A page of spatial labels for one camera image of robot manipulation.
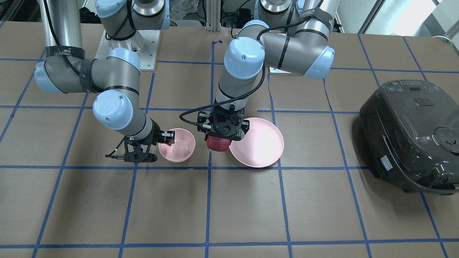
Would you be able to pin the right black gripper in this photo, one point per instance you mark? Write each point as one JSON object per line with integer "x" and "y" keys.
{"x": 156, "y": 133}

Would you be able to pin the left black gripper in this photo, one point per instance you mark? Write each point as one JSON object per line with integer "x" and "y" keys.
{"x": 203, "y": 123}

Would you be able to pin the red apple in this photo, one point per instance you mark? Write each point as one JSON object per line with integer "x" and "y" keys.
{"x": 218, "y": 144}

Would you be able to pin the pink bowl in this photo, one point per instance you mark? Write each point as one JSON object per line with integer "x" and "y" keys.
{"x": 182, "y": 148}

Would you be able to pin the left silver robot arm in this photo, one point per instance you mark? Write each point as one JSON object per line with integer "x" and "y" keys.
{"x": 290, "y": 35}

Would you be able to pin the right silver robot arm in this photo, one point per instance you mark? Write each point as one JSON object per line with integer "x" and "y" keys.
{"x": 115, "y": 79}

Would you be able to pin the pink plate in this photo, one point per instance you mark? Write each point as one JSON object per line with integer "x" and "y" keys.
{"x": 262, "y": 145}

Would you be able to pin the dark grey rice cooker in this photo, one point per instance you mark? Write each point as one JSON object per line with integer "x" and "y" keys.
{"x": 411, "y": 128}

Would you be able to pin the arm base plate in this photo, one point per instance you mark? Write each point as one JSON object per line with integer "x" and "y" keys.
{"x": 281, "y": 72}
{"x": 144, "y": 43}

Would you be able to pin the aluminium frame post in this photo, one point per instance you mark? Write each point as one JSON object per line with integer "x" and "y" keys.
{"x": 213, "y": 15}

